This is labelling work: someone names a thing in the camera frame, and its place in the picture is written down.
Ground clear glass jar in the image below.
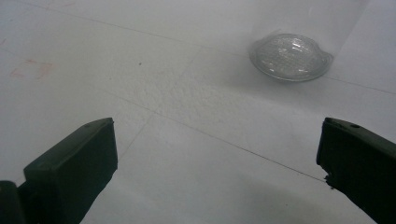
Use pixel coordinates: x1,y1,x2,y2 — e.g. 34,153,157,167
247,0,372,83

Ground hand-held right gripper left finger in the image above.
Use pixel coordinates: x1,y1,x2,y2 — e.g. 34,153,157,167
18,117,119,224

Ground white foam mat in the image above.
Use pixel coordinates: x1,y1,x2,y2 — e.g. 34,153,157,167
0,0,396,224

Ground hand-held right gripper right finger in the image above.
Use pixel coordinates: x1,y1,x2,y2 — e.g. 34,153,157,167
316,117,396,224

